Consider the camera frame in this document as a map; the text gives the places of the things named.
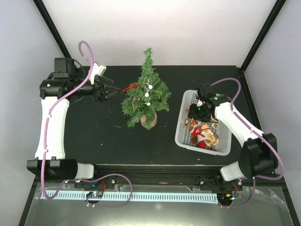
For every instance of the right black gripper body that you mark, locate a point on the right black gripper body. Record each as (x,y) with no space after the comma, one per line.
(199,114)

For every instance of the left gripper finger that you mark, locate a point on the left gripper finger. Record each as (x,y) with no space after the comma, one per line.
(106,80)
(111,91)

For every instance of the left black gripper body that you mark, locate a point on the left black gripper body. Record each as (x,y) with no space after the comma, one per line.
(98,96)

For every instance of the red ribbon bow ornament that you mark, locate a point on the red ribbon bow ornament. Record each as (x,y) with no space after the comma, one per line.
(130,87)

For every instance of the white plastic basket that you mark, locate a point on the white plastic basket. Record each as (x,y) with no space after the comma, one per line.
(183,135)

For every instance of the small green christmas tree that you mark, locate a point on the small green christmas tree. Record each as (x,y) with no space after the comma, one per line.
(141,104)

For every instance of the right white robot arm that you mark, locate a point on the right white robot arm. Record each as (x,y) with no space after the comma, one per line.
(259,150)

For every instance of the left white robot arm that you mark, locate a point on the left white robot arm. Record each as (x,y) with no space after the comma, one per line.
(66,85)

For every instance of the pile of christmas ornaments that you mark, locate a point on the pile of christmas ornaments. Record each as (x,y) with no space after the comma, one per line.
(201,134)

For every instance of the right circuit board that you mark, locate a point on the right circuit board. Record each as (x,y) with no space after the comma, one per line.
(225,196)

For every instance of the circuit board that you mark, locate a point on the circuit board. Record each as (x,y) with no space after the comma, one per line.
(94,195)
(225,196)

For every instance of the left circuit board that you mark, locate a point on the left circuit board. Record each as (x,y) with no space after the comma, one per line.
(94,195)

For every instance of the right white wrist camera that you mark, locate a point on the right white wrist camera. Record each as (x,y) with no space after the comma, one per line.
(199,103)

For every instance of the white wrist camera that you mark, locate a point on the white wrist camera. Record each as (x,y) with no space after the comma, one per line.
(97,70)
(199,103)

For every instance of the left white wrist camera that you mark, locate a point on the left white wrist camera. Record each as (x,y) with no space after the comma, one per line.
(97,70)

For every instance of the right black frame post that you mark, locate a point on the right black frame post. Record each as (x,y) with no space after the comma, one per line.
(276,9)

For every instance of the black frame post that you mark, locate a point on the black frame post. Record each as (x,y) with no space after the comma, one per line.
(51,27)
(276,9)

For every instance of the black aluminium rail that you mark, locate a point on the black aluminium rail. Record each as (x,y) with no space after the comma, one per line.
(206,177)

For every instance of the left black frame post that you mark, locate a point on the left black frame post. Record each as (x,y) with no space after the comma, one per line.
(51,27)

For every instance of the white slotted cable duct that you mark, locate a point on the white slotted cable duct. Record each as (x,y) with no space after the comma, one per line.
(140,197)

